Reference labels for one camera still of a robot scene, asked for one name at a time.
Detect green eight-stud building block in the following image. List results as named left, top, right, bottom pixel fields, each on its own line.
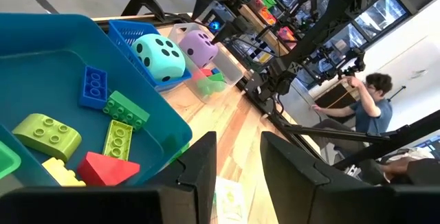
left=102, top=90, right=151, bottom=132

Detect blue storage shelving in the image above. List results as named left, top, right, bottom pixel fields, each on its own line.
left=414, top=134, right=440, bottom=161

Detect person's hand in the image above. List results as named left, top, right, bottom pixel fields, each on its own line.
left=377, top=157, right=413, bottom=183

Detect white red playing card box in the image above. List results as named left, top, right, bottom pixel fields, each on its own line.
left=212, top=177, right=249, bottom=224

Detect teal foam die black dots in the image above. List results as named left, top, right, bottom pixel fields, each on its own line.
left=131, top=33, right=187, bottom=83

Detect bright green building block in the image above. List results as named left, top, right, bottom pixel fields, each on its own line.
left=208, top=71, right=226, bottom=82

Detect person's forearm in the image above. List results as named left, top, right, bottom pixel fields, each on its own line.
left=386, top=146, right=436, bottom=163

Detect dark green building block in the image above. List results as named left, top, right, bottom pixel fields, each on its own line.
left=196, top=78, right=228, bottom=97

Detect purple foam die black dots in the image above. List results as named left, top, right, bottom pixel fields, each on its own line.
left=178, top=30, right=219, bottom=69

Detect blue plastic basket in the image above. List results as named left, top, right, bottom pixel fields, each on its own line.
left=108, top=19, right=193, bottom=91

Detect thin black tripod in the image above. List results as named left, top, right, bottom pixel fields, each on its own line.
left=386, top=85, right=407, bottom=103

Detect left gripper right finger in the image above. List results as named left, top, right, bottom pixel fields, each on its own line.
left=260, top=131, right=440, bottom=224

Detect lime green building block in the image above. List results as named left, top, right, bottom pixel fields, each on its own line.
left=102, top=119, right=134, bottom=162
left=12, top=113, right=83, bottom=163

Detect computer tower with lights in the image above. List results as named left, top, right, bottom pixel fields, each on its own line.
left=201, top=0, right=238, bottom=36

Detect yellow building block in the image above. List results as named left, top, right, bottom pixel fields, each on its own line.
left=41, top=157, right=87, bottom=188

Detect red wedge block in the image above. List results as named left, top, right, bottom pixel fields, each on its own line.
left=76, top=151, right=141, bottom=187

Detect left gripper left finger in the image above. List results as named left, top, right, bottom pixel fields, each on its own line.
left=0, top=131, right=217, bottom=224

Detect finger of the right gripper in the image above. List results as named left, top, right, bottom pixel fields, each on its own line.
left=211, top=24, right=241, bottom=45

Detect person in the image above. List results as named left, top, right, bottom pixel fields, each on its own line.
left=311, top=72, right=394, bottom=156

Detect dark teal plastic tray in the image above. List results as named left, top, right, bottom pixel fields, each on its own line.
left=0, top=13, right=193, bottom=188

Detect clear plastic container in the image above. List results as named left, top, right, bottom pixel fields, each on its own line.
left=168, top=22, right=244, bottom=101

